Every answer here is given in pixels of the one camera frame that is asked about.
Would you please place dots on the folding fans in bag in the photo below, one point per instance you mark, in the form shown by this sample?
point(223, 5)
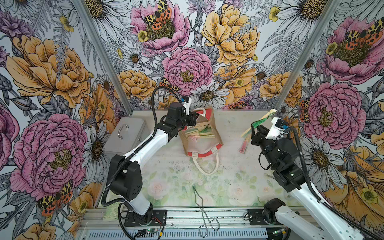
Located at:
point(200, 132)

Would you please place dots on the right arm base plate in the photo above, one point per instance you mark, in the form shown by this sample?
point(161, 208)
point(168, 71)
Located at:
point(262, 217)

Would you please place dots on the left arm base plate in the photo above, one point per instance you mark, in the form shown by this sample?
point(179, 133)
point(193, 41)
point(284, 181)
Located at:
point(154, 218)

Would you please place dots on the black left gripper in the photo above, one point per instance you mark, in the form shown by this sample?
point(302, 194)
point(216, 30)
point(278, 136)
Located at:
point(193, 116)

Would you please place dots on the metal tongs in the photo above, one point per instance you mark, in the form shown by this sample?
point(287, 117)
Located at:
point(213, 223)

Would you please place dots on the burlap tote bag red trim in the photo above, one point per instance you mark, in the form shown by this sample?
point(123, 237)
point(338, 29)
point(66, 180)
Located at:
point(202, 140)

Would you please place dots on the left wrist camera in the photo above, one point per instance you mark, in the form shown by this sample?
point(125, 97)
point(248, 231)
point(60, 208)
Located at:
point(186, 102)

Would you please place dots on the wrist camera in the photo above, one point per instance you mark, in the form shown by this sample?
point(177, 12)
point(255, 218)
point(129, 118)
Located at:
point(186, 102)
point(278, 129)

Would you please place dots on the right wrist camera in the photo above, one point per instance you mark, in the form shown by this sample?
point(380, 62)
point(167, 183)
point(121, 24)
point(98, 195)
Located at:
point(278, 129)

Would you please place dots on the silver aluminium case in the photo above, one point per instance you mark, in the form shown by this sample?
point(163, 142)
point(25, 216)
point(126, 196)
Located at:
point(128, 134)

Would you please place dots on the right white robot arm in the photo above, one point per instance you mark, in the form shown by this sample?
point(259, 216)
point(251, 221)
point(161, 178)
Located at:
point(332, 225)

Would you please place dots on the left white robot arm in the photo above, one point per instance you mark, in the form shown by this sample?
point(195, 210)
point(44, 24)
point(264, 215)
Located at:
point(125, 182)

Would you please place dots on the green patterned packet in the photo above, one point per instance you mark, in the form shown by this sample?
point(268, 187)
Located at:
point(111, 213)

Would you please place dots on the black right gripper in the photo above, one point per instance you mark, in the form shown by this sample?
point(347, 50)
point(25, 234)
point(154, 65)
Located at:
point(260, 133)

